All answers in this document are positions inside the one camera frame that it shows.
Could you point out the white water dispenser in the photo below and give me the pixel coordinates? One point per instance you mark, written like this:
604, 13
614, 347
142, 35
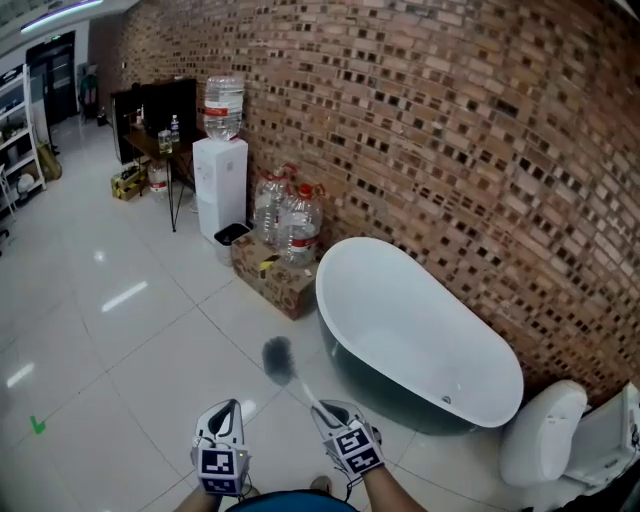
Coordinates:
220, 190

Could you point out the printed brown cardboard box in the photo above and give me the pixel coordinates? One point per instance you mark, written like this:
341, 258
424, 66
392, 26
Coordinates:
275, 285

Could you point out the white oval toilet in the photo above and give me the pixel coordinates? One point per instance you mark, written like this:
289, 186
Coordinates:
540, 440

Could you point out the large clear dispenser bottle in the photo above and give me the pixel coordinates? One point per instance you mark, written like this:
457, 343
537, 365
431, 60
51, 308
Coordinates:
224, 107

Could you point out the dark glass door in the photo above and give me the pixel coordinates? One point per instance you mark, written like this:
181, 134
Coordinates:
50, 80

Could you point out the white cabinet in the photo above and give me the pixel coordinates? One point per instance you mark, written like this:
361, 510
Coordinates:
607, 440

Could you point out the person's left forearm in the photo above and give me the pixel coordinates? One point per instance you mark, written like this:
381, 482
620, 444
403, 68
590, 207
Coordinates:
197, 502

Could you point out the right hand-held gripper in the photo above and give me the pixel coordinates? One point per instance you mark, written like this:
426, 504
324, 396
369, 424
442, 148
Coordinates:
357, 450

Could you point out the clear plastic water jug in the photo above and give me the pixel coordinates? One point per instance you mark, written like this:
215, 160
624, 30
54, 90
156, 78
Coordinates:
300, 230
159, 181
270, 207

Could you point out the white and green bathtub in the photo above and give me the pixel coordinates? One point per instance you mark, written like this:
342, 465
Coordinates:
410, 330

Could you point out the small white trash bin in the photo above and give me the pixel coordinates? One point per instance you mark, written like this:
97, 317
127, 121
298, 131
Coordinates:
231, 240

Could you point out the person's blue shirt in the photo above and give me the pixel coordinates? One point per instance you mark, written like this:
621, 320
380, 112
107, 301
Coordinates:
290, 502

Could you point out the ceiling light strip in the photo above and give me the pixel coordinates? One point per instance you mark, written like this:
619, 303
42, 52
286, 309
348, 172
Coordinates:
60, 15

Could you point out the white shelf rack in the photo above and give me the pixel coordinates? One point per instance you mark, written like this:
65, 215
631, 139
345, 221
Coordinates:
22, 150

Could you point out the small plastic drink bottle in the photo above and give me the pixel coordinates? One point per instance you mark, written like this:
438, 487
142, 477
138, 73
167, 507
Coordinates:
174, 130

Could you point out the person's right forearm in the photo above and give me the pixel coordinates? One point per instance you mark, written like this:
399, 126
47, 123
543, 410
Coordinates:
387, 492

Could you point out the black flat screen panel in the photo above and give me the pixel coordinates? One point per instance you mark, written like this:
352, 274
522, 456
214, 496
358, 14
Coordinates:
125, 125
165, 105

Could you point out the dark table with metal legs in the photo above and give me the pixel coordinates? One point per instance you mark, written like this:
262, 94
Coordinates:
150, 145

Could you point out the clear glass jar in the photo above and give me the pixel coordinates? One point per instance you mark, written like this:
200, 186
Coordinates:
165, 142

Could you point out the yellow black striped box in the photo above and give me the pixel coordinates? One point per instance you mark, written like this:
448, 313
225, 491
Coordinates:
127, 185

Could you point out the person's right shoe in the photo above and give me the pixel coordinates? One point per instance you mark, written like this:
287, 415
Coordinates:
321, 485

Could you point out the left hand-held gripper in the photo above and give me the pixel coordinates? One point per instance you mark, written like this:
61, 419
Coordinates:
217, 462

